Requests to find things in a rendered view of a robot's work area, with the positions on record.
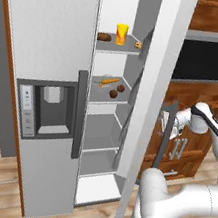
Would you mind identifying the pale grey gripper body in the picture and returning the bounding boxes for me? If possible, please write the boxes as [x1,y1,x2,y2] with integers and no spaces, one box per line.
[170,110,187,139]

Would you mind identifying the white open fridge door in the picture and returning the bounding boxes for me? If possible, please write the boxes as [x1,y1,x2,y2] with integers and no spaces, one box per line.
[104,0,199,218]

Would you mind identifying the grey fridge shelf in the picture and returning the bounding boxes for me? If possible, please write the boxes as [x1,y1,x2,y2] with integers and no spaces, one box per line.
[80,108,128,159]
[77,143,122,184]
[94,28,145,61]
[88,71,136,112]

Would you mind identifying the white fridge cabinet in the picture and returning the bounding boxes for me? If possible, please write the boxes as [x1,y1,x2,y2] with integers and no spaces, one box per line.
[62,0,169,217]

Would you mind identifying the white fridge door with dispenser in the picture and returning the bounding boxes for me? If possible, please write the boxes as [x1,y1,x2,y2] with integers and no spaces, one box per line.
[0,0,111,218]

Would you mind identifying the wooden base cupboards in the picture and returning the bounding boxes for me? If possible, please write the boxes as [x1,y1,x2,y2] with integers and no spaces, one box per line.
[137,68,218,194]

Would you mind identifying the brown round fruit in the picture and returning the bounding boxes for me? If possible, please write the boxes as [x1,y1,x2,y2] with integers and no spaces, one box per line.
[115,83,126,94]
[108,89,119,100]

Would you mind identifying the orange carrot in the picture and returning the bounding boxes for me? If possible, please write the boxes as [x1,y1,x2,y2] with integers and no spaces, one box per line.
[99,74,122,87]

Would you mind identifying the small tan cookie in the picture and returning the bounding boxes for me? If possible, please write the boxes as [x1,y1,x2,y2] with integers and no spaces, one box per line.
[134,40,144,51]

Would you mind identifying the yellow cup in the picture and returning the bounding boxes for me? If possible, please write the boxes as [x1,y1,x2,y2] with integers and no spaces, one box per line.
[113,22,131,47]

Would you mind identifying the brown bread loaf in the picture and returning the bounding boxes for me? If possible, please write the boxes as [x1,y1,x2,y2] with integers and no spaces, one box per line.
[96,31,114,44]

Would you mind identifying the dark grey fridge door handle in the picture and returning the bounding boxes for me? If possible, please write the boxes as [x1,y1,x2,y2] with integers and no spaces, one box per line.
[150,98,181,176]

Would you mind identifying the silver cupboard handle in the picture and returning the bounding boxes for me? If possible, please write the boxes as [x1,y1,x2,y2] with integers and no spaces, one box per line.
[176,137,188,161]
[169,136,182,162]

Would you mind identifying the dark grey freezer door handle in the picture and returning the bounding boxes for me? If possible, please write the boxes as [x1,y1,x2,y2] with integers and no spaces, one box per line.
[63,68,95,161]

